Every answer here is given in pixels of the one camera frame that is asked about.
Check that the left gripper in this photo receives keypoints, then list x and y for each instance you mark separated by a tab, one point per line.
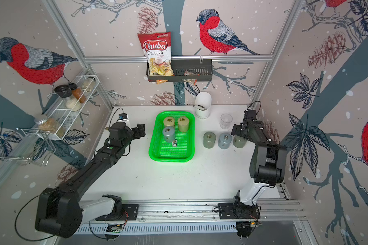
135	130

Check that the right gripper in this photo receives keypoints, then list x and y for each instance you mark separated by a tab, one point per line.
236	131

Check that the green tea canister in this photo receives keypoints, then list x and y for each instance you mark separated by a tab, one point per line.
239	142
209	139

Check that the blue-grey tea canister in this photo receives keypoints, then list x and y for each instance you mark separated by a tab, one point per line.
169	134
224	140

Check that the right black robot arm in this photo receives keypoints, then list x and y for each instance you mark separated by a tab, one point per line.
266	168

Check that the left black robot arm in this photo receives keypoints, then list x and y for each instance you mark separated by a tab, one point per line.
59	211

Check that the green plastic mesh basket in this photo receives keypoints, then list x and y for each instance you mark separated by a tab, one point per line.
182	148

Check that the beige tea canister back left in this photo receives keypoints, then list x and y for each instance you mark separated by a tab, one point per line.
169	122

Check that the beige tea canister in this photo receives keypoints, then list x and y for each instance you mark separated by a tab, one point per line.
169	122
183	124

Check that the beige tea canister back right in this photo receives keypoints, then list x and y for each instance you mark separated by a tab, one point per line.
183	124

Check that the white pale spice bottle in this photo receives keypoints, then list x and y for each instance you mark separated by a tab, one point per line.
89	84

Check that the orange spice bottle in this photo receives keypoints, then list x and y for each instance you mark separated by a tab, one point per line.
77	92

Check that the black lid spice grinder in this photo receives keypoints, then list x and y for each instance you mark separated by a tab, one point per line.
70	102

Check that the glass jar with brown spice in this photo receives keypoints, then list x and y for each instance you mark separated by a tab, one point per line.
50	125

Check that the snack packet in black shelf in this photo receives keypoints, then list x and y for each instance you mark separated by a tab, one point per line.
190	74

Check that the red cassava chips bag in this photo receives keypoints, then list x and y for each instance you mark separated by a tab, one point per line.
157	50

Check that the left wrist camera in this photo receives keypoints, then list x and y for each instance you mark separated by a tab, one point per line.
123	117

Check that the white wire spice rack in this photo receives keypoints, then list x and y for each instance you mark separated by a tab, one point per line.
32	145

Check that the black wall basket shelf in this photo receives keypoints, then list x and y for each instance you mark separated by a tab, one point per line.
199	70

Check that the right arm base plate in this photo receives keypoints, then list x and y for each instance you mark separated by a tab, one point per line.
238	211

